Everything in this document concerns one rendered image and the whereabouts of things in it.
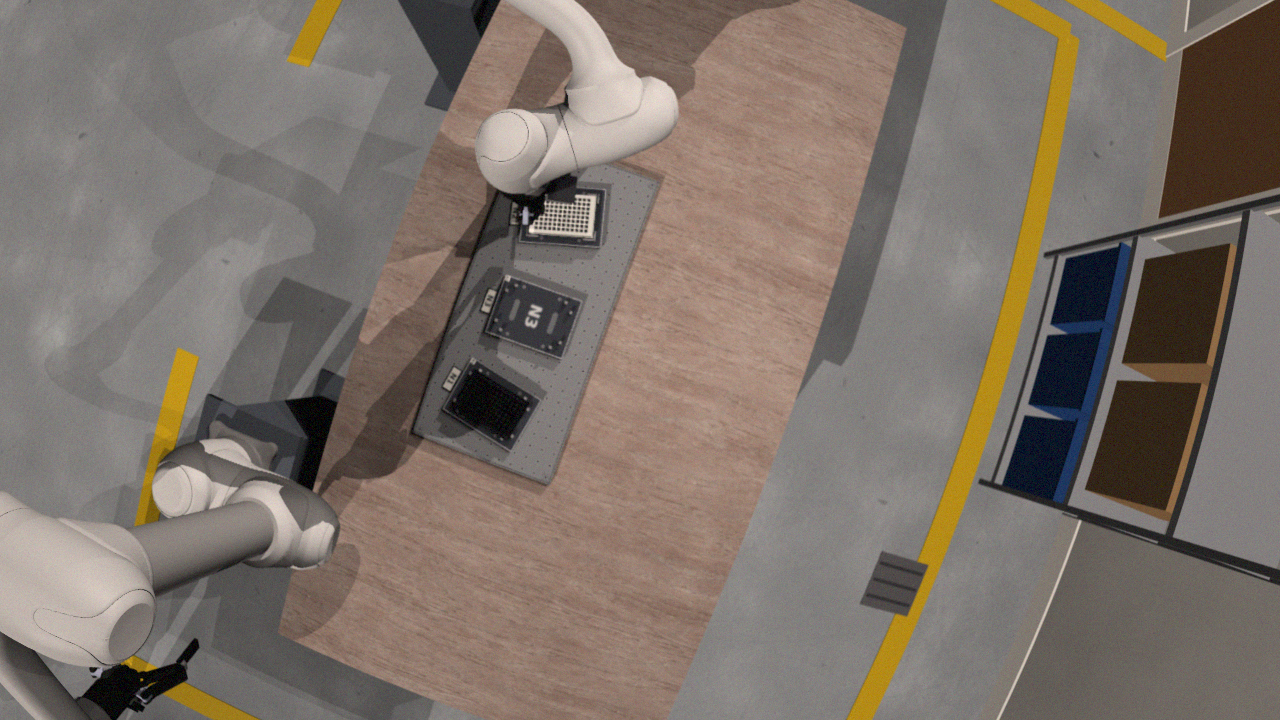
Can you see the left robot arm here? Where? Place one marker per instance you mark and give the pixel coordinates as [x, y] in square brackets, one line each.
[609, 114]

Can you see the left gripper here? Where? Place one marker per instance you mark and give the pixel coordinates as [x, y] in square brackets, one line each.
[526, 217]

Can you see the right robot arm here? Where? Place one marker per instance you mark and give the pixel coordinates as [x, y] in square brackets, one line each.
[80, 592]

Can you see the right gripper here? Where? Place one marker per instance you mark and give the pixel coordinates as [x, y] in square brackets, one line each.
[122, 683]

